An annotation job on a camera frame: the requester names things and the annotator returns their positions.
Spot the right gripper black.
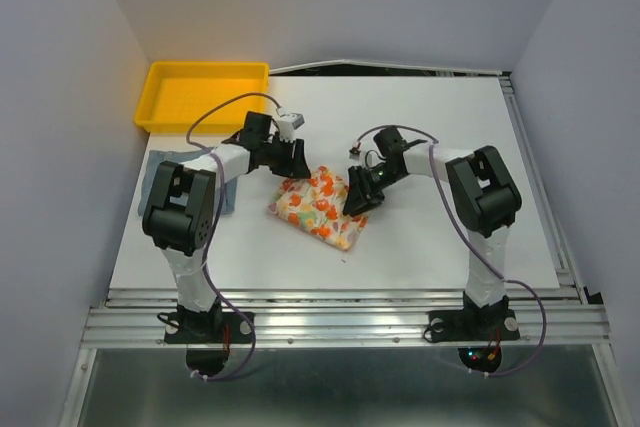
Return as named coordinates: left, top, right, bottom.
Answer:
left=342, top=161, right=405, bottom=216

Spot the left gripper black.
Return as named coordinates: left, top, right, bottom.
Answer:
left=259, top=134, right=311, bottom=180

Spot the floral orange skirt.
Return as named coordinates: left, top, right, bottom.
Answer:
left=267, top=165, right=369, bottom=251

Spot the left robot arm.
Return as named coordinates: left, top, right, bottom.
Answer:
left=142, top=112, right=311, bottom=344

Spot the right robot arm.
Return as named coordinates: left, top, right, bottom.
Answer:
left=343, top=125, right=522, bottom=343

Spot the folded light blue skirt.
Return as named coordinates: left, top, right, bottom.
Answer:
left=137, top=150, right=237, bottom=217

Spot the yellow plastic tray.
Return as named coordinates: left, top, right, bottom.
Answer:
left=133, top=61, right=269, bottom=135

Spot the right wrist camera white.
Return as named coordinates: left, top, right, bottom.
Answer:
left=349, top=144, right=384, bottom=168

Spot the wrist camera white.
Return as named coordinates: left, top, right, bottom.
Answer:
left=349, top=144, right=384, bottom=168
left=274, top=108, right=305, bottom=143

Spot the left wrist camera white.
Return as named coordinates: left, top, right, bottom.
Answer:
left=274, top=108, right=305, bottom=143

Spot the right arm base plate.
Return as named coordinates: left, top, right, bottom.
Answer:
left=423, top=310, right=521, bottom=343

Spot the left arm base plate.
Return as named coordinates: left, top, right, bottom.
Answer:
left=158, top=311, right=252, bottom=345

